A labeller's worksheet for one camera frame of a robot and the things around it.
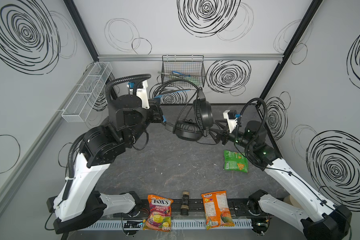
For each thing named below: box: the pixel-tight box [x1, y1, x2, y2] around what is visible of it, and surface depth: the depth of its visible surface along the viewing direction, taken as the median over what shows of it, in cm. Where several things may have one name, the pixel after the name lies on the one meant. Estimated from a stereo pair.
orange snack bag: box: [201, 190, 235, 231], surface depth 73 cm
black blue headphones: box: [165, 89, 213, 142], surface depth 45 cm
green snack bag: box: [223, 150, 249, 173], surface depth 88 cm
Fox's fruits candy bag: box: [143, 195, 174, 232], surface depth 70 cm
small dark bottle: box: [180, 191, 190, 216], surface depth 75 cm
